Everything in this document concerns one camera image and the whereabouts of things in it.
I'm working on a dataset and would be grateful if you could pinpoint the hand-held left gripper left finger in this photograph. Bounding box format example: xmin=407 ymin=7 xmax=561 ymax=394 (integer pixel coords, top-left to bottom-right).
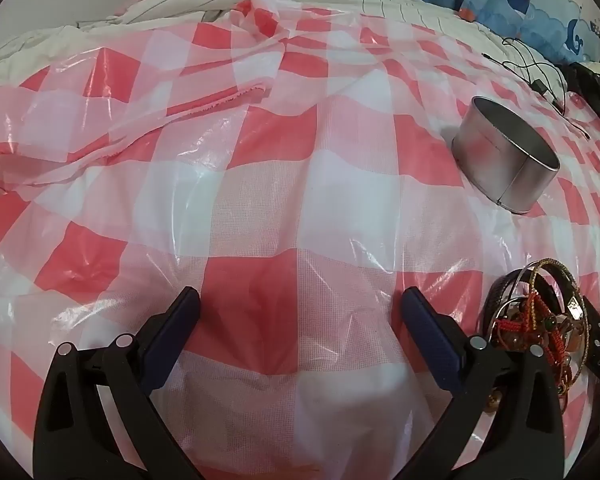
xmin=32 ymin=286 xmax=202 ymax=480

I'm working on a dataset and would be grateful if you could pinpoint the black braided leather bracelet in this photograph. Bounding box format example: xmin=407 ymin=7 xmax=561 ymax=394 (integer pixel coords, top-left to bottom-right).
xmin=484 ymin=267 xmax=536 ymax=336

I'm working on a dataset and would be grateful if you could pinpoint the red white checked plastic tablecloth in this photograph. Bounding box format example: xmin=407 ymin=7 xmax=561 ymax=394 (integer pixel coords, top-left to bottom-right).
xmin=0 ymin=0 xmax=600 ymax=480

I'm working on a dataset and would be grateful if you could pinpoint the black cloth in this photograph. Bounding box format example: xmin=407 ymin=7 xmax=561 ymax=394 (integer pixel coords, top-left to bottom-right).
xmin=562 ymin=60 xmax=600 ymax=131

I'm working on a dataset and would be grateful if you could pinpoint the black cable with adapter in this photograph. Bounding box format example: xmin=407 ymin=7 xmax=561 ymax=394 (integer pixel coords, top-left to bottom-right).
xmin=482 ymin=35 xmax=591 ymax=141

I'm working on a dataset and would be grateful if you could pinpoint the round silver metal tin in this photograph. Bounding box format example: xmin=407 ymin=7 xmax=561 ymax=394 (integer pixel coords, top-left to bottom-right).
xmin=451 ymin=95 xmax=562 ymax=216

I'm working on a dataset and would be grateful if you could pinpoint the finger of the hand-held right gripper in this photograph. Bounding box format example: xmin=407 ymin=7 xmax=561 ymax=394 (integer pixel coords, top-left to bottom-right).
xmin=577 ymin=296 xmax=600 ymax=343

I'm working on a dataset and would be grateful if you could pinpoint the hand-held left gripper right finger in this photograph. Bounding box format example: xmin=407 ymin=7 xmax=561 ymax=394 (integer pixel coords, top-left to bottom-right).
xmin=401 ymin=287 xmax=566 ymax=480

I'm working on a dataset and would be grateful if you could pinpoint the red cord bracelet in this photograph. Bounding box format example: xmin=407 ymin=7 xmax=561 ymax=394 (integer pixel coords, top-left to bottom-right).
xmin=495 ymin=295 xmax=571 ymax=366

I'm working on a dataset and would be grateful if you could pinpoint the gold glitter bangle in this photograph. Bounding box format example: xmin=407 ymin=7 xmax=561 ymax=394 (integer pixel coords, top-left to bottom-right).
xmin=517 ymin=258 xmax=593 ymax=386

